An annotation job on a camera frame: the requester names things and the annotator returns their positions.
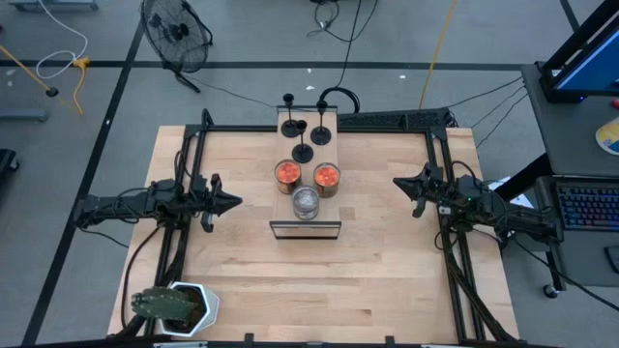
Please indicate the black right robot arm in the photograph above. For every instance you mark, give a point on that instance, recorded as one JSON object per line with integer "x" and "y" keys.
{"x": 522, "y": 222}

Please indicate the wooden shelf riser black frame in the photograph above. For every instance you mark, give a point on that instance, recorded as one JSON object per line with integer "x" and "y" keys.
{"x": 283, "y": 212}

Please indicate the yellow blue round disc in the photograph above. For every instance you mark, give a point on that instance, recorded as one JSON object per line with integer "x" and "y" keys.
{"x": 609, "y": 137}

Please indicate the black floor fan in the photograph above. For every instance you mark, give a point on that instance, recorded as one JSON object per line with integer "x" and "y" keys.
{"x": 176, "y": 34}

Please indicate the grey computer desk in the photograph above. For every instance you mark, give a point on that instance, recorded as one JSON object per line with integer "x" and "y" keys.
{"x": 570, "y": 140}

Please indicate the computer monitor blue screen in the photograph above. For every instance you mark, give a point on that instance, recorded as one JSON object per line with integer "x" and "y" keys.
{"x": 595, "y": 67}

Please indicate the orange candle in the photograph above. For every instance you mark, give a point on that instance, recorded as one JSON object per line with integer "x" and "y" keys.
{"x": 287, "y": 173}
{"x": 327, "y": 176}

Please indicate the green cactus plant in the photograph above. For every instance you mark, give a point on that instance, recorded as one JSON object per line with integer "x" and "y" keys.
{"x": 159, "y": 304}

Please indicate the white hexagonal plant pot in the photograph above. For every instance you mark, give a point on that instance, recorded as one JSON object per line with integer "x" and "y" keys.
{"x": 210, "y": 304}

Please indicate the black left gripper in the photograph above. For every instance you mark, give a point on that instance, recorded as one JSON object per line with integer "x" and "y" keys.
{"x": 205, "y": 203}

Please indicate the grey metal stand foot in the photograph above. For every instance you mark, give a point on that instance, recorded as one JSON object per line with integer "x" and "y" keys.
{"x": 24, "y": 114}
{"x": 53, "y": 5}

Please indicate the small black table clamp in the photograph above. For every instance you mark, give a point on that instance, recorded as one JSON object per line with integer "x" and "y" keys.
{"x": 249, "y": 338}
{"x": 389, "y": 339}

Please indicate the black backlit keyboard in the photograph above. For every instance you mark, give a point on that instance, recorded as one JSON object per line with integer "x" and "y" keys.
{"x": 590, "y": 208}

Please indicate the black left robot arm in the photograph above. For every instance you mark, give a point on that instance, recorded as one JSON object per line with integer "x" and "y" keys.
{"x": 121, "y": 205}

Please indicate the black aluminium table frame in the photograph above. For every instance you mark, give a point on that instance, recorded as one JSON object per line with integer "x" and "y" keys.
{"x": 261, "y": 129}

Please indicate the white paper sheet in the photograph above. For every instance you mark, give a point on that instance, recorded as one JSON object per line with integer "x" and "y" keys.
{"x": 524, "y": 203}

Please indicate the clear glass white candle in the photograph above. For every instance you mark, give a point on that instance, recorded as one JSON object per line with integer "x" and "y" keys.
{"x": 305, "y": 200}

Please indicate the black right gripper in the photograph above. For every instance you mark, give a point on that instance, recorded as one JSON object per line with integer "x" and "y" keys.
{"x": 440, "y": 195}

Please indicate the black candlestick holder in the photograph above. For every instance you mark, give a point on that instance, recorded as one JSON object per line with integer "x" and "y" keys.
{"x": 290, "y": 128}
{"x": 320, "y": 136}
{"x": 302, "y": 153}

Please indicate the black caster wheel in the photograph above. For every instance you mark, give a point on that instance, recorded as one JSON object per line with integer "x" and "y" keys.
{"x": 551, "y": 290}

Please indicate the black object on floor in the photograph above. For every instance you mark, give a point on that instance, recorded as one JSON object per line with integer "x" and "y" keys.
{"x": 7, "y": 160}

